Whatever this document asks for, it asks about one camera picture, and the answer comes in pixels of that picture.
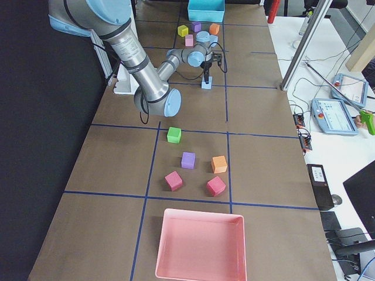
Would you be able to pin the orange foam block right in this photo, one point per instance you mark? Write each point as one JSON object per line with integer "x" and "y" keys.
{"x": 219, "y": 164}

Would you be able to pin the purple foam block left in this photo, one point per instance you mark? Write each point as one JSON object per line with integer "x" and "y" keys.
{"x": 196, "y": 26}

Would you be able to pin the green grabber tool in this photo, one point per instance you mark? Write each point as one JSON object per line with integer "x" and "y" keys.
{"x": 366, "y": 117}

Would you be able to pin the orange black connector near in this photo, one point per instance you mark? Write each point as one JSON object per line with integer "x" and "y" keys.
{"x": 305, "y": 140}

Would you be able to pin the orange black connector far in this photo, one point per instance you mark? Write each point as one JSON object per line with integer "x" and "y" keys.
{"x": 299, "y": 120}

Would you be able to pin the purple foam block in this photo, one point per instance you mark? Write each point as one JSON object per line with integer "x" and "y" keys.
{"x": 196, "y": 26}
{"x": 188, "y": 160}

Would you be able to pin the near teach pendant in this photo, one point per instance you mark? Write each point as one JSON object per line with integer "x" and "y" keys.
{"x": 332, "y": 117}

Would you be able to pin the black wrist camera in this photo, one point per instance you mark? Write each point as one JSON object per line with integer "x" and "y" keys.
{"x": 217, "y": 57}

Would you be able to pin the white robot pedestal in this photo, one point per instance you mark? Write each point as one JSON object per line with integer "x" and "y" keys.
{"x": 126, "y": 84}

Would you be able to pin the green foam block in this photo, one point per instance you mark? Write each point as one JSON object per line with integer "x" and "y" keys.
{"x": 174, "y": 135}

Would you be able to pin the purple foam block right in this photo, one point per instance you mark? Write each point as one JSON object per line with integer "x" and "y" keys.
{"x": 188, "y": 160}

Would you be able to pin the black monitor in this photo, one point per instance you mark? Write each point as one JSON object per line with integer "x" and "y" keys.
{"x": 360, "y": 190}

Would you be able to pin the light blue block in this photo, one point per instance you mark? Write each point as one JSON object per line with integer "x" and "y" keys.
{"x": 207, "y": 85}
{"x": 214, "y": 38}

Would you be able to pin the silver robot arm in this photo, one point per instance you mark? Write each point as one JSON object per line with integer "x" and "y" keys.
{"x": 111, "y": 20}

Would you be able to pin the aluminium frame post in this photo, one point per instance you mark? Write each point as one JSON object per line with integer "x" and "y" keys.
{"x": 314, "y": 22}

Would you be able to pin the black power box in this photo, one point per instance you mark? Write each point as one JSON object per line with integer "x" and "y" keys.
{"x": 320, "y": 187}

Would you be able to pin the red cylinder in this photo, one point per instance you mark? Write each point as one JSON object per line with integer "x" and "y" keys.
{"x": 274, "y": 6}

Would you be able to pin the orange foam block left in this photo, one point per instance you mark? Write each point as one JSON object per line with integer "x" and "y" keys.
{"x": 214, "y": 29}

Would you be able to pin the far teach pendant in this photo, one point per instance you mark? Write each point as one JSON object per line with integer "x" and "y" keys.
{"x": 355, "y": 89}

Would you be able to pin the orange foam block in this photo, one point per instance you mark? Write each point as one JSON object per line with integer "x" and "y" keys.
{"x": 214, "y": 29}
{"x": 219, "y": 164}

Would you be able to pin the orange black connector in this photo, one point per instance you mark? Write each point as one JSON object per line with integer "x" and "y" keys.
{"x": 305, "y": 140}
{"x": 299, "y": 120}

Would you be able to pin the dark red foam block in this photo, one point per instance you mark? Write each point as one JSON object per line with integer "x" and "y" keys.
{"x": 174, "y": 180}

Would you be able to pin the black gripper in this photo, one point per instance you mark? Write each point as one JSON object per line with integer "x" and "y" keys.
{"x": 207, "y": 67}

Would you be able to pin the teach pendant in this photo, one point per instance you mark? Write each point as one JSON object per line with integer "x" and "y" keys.
{"x": 355, "y": 89}
{"x": 332, "y": 117}

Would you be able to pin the pink red foam block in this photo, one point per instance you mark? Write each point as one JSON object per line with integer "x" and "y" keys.
{"x": 216, "y": 186}

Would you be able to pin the pink plastic tray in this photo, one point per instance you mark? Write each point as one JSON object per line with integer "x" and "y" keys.
{"x": 197, "y": 245}

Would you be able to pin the yellow foam block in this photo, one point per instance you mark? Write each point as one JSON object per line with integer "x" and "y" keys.
{"x": 183, "y": 30}

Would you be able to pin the teal plastic bin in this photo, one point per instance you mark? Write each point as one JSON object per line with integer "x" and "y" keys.
{"x": 206, "y": 10}

